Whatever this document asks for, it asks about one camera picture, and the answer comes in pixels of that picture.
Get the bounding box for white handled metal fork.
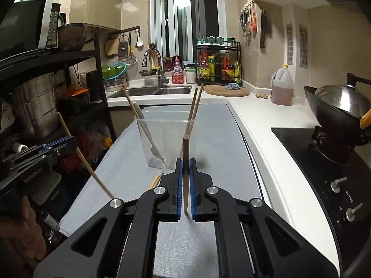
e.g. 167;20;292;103
134;103;168;167

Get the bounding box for hanging metal grater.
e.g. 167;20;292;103
118;34;129;61

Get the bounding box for large steel stock pot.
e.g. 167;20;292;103
12;74;60;139

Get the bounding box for steel kitchen sink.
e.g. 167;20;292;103
107;85;193;99

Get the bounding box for dark sauce bottle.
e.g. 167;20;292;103
214;54;223;82

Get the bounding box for brown glass bowl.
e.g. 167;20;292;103
58;22;87;52

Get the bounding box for black glass gas stove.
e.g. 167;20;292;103
271;127;371;278

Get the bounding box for orange hanging peeler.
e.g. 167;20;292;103
250;4;258;31

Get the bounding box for chrome sink faucet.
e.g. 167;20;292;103
141;48;169;89

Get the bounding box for black wire spice rack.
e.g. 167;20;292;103
196;41;242;85

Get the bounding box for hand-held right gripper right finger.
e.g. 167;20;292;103
189;157;341;278

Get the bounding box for hanging cleaver knife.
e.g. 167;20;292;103
259;9;270;49

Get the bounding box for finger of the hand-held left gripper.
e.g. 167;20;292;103
43;137;79;152
9;145;79;170

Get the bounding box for grey woven table mat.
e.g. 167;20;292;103
59;104;263;278

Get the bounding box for black microwave oven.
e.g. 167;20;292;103
0;0;61;61

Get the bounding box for small hanging wooden board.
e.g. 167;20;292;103
104;36;119;57

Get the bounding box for black canister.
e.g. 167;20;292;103
85;70;100;103

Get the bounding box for row of green-lidded spice jars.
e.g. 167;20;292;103
198;35;237;47

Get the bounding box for wide wall vent grille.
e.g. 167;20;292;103
298;25;308;69

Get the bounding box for yellow label sauce bottle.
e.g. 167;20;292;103
208;55;216;82

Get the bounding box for hanging metal kitchen tools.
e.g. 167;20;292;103
239;1;251;37

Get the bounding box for red sauce bottle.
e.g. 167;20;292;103
201;53;209;79

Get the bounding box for orange lidded black pot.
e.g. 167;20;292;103
56;88;90;116

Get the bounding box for red label dark bottle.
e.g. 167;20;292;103
222;51;235;82

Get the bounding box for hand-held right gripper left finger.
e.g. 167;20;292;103
33;158;184;278

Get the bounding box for black metal storage rack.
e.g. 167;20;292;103
0;29;116;238

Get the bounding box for round wooden cutting board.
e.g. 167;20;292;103
203;84;250;97

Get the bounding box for steel wok lid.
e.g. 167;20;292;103
314;72;371;119

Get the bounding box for large cooking oil jug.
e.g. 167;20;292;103
270;64;294;105

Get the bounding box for person's left hand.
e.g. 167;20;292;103
0;200;48;264

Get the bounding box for white framed window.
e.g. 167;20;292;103
149;0;228;61

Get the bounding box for clear plastic container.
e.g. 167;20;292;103
134;115;192;170

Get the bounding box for black wok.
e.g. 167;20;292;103
304;85;371;147

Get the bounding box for red soap bottle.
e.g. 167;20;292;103
172;54;185;84

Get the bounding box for narrow wall vent grille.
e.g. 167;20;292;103
285;23;294;64

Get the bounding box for yellow-green oil bottle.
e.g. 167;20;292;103
233;61;242;84

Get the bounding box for white jar dark lid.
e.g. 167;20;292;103
185;66;197;84

